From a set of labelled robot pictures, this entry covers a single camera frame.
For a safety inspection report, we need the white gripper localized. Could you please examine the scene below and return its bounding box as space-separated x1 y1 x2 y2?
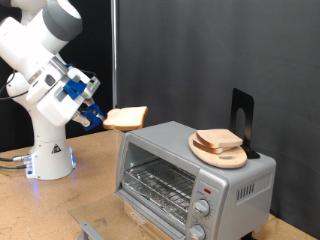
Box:
25 64 101 129

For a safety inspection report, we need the black spatula with blue block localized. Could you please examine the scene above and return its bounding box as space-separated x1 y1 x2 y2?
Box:
79 102 116 132

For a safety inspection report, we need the white bread slice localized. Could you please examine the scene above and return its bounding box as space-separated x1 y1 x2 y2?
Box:
192 139 234 155
102 105 149 132
195 128 244 150

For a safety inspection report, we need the glass oven door with handle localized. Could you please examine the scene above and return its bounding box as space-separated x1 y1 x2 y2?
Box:
68 189 188 240

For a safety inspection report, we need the foil-lined oven tray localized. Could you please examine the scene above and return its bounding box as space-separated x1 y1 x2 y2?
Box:
123 178 188 225

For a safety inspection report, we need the silver oven knob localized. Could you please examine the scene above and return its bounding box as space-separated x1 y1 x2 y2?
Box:
187 223 207 240
192 198 212 218

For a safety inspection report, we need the silver toaster oven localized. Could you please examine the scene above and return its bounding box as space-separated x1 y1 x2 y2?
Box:
115 120 278 240

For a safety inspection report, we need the metal pole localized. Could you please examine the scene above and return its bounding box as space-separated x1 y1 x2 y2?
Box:
110 0 120 109

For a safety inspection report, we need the round wooden board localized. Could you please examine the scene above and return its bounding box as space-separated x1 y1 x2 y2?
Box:
188 132 248 170

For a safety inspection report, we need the black metal bookend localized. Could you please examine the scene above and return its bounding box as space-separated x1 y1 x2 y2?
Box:
229 87 261 160

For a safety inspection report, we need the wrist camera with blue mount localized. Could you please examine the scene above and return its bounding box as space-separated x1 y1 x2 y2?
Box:
63 75 101 101

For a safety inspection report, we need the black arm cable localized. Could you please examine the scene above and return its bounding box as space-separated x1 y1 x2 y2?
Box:
0 68 98 101

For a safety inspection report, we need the grey base cable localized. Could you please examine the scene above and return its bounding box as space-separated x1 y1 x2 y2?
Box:
0 163 29 170
0 153 33 163

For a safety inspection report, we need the wire oven rack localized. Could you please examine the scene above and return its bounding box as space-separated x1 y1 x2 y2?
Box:
124 159 197 214

